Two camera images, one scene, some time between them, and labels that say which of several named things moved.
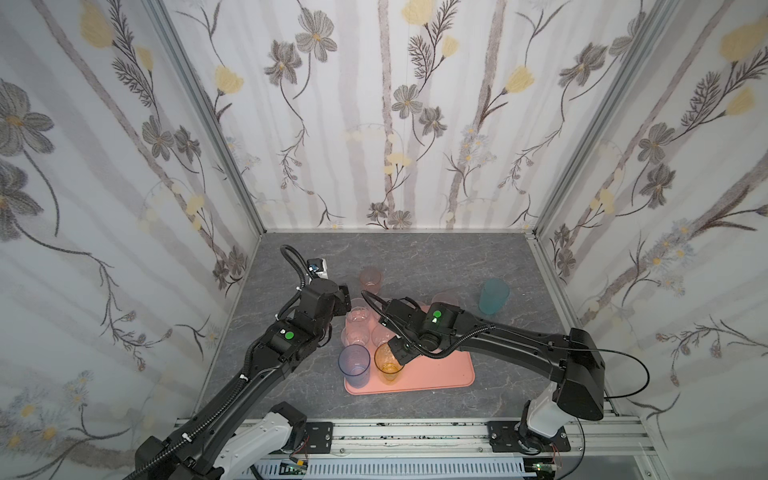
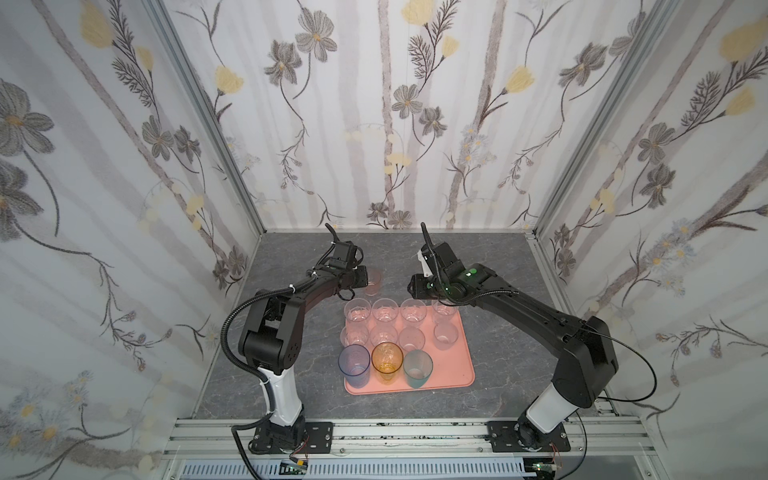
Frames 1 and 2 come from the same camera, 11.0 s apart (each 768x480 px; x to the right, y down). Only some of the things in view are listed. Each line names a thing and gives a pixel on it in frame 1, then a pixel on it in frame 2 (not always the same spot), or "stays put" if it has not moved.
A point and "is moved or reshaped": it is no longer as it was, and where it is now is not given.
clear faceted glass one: x=380 y=335 stays put
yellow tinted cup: x=387 y=363 stays put
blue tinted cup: x=354 y=362 stays put
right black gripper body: x=396 y=348 -> x=417 y=285
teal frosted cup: x=494 y=294 is moved or reshaped
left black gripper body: x=341 y=297 -> x=358 y=278
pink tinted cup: x=370 y=280 stays put
